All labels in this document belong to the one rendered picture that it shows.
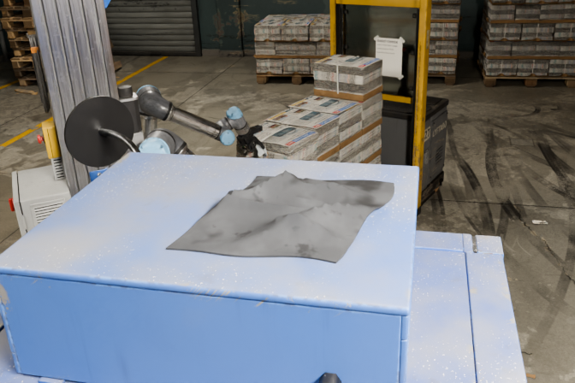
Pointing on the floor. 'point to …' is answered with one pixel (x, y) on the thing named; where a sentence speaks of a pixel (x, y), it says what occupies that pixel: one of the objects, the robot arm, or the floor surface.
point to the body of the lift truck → (393, 120)
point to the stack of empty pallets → (20, 35)
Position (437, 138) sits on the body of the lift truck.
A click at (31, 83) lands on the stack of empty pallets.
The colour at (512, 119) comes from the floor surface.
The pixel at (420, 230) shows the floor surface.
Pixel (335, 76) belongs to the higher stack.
